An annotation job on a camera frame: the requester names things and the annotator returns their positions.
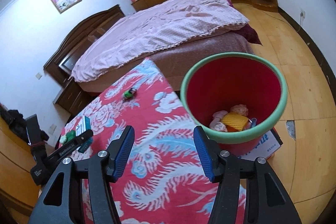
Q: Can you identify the dark wooden nightstand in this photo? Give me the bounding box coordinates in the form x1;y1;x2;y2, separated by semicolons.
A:
53;79;93;116

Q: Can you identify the red floral table cloth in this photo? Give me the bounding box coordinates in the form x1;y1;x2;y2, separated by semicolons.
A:
63;59;218;223

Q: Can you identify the red bin green rim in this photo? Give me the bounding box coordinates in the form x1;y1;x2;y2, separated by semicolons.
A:
181;52;288;156

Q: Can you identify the green pumpkin toy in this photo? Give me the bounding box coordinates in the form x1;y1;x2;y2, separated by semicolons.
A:
59;130;76;145

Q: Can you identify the yellow foam net sleeve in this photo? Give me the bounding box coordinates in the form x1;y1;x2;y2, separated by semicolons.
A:
221;112;252;132

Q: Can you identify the cream paper ball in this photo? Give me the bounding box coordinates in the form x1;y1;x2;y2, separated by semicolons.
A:
230;104;248;117

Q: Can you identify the small green toy figure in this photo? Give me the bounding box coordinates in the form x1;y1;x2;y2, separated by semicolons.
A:
122;88;137;100

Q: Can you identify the white blue cardboard box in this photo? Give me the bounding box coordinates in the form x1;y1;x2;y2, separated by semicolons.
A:
238;128;283;161

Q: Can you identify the blue crumpled wrapper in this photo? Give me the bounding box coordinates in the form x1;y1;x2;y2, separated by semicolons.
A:
249;118;257;128

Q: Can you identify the pink checked quilt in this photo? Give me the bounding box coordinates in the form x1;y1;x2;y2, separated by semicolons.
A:
71;0;249;83

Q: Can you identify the teal green book box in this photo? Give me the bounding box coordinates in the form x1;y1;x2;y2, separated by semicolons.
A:
75;115;93;154

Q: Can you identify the brown bed mattress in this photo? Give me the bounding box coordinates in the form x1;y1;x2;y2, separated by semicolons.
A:
79;29;261;94

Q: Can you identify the dark wooden headboard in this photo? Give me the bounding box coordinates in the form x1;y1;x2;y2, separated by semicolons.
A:
43;5;125;87

